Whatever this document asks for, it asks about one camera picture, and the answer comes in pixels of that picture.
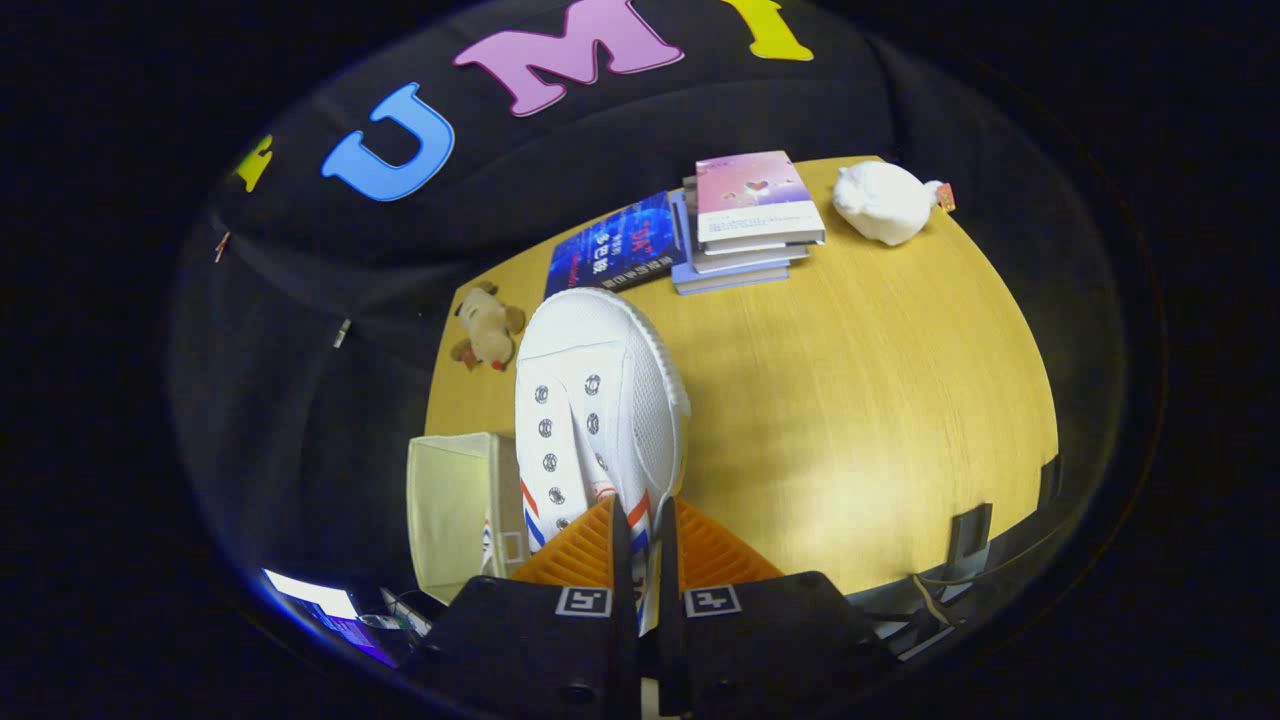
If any pink cover book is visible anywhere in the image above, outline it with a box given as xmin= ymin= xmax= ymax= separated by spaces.
xmin=695 ymin=150 xmax=828 ymax=252

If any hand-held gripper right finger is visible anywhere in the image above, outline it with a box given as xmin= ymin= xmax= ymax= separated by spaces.
xmin=657 ymin=496 xmax=901 ymax=719

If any tan plush dog toy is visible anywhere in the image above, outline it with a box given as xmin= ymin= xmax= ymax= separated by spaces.
xmin=450 ymin=282 xmax=528 ymax=373

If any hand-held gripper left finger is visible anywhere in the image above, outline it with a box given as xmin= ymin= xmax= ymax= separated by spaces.
xmin=420 ymin=495 xmax=642 ymax=720

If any white plush toy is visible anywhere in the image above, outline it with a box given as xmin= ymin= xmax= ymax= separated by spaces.
xmin=832 ymin=160 xmax=957 ymax=248

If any computer monitor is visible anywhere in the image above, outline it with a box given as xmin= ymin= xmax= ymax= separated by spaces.
xmin=261 ymin=567 xmax=403 ymax=669

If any pale blue book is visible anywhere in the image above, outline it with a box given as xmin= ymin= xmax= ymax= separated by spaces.
xmin=667 ymin=190 xmax=792 ymax=297

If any white book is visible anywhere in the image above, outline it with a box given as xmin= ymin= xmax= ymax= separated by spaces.
xmin=682 ymin=176 xmax=812 ymax=275

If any beige fabric storage box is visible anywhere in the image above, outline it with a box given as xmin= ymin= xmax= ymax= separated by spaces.
xmin=406 ymin=431 xmax=528 ymax=607

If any dark blue book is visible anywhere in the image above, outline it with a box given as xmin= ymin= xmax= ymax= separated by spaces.
xmin=544 ymin=191 xmax=689 ymax=301

